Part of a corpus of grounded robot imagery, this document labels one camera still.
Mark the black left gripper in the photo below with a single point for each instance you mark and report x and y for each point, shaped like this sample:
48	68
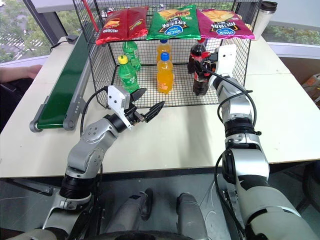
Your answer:
133	115

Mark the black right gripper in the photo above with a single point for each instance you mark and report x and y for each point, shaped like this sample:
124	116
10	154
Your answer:
212	61

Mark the cola bottle with red cap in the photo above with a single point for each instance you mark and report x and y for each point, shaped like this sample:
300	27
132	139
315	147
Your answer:
196	53
200	85

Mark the person's bare forearm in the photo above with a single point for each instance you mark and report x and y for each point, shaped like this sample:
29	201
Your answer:
12	74

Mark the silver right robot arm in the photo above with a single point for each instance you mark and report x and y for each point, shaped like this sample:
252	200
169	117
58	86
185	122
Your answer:
250	160

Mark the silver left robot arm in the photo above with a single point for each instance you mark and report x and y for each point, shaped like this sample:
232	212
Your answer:
92	140

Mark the green conveyor belt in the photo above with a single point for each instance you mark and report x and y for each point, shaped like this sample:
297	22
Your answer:
62	85

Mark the person's bare hand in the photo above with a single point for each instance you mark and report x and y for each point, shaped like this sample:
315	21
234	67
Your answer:
35	72

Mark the orange soda bottle blue cap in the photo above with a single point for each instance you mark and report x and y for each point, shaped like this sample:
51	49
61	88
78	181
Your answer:
165	77
163	48

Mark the green soda bottle yellow cap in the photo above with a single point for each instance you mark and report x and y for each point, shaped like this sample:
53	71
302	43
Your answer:
128	77

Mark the pink chip bag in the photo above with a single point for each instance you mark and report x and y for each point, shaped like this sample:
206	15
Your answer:
222	25

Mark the green chip bag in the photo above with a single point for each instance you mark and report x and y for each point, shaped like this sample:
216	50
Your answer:
173	25

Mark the white tumbler with black lid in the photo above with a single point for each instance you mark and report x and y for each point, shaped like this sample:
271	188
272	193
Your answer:
263	20

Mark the red chip bag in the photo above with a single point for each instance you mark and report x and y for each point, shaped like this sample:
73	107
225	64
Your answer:
137	22
112	27

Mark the black power adapter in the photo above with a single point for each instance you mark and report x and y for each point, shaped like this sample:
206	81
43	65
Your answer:
71	39

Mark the red rod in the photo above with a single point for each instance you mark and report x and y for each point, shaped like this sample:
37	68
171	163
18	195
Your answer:
91	15

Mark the cardboard box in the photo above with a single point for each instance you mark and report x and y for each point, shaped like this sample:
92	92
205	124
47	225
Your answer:
312	87

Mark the grey robot leg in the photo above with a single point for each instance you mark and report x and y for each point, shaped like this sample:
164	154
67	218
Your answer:
132	212
190	215

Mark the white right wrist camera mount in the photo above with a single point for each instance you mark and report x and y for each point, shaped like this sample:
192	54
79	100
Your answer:
226	58

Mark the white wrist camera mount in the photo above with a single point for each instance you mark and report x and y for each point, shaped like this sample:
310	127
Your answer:
226	58
117	98

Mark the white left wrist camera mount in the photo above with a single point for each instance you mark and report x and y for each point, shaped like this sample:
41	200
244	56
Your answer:
117	98

